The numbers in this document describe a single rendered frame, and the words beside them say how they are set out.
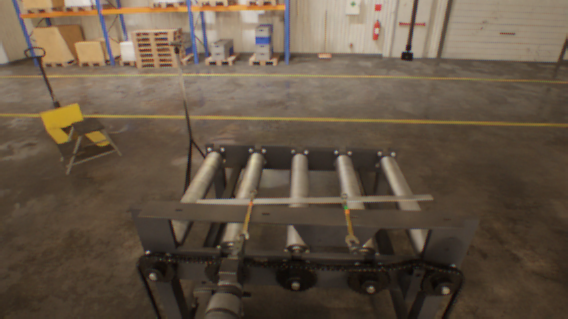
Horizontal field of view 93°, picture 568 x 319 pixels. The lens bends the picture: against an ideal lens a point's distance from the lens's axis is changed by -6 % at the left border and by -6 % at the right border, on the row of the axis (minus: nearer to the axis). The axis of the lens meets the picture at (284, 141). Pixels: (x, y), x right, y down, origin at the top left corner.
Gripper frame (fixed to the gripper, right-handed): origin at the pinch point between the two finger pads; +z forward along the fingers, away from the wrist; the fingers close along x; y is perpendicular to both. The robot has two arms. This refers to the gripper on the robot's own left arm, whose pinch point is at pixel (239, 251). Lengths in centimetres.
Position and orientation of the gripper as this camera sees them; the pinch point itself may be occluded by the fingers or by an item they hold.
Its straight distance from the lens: 97.4
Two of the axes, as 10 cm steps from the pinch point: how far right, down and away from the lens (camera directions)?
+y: 10.0, 0.2, -0.6
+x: -0.1, -8.9, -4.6
